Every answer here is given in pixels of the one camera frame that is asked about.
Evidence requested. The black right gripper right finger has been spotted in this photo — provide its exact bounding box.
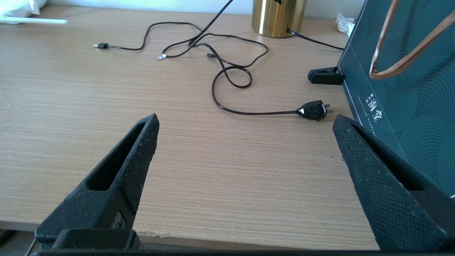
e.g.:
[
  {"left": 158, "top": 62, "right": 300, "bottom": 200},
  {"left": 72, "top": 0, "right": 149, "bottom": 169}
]
[{"left": 333, "top": 114, "right": 455, "bottom": 251}]

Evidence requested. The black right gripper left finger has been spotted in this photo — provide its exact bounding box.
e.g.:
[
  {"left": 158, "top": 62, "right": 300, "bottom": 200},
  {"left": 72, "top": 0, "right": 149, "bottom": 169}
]
[{"left": 36, "top": 114, "right": 160, "bottom": 250}]

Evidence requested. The white router with four antennas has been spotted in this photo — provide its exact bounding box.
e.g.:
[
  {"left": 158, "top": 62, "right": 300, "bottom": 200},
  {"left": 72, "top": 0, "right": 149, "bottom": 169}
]
[{"left": 0, "top": 0, "right": 68, "bottom": 25}]

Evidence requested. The dark blue framed board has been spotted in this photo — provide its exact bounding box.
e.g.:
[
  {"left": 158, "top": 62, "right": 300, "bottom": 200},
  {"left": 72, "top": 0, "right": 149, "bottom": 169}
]
[{"left": 337, "top": 0, "right": 455, "bottom": 199}]

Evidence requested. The crumpled white tissue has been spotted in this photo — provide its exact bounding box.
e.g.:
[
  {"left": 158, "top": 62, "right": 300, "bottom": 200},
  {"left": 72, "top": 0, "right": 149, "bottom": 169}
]
[{"left": 336, "top": 13, "right": 356, "bottom": 37}]

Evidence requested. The black cable with silver tip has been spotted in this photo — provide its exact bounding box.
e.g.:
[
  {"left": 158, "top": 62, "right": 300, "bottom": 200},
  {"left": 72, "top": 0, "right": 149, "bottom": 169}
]
[{"left": 157, "top": 33, "right": 269, "bottom": 89}]

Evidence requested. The thin black lamp cord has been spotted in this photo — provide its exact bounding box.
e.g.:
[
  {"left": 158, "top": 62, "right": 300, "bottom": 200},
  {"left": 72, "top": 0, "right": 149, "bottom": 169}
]
[{"left": 286, "top": 28, "right": 345, "bottom": 50}]

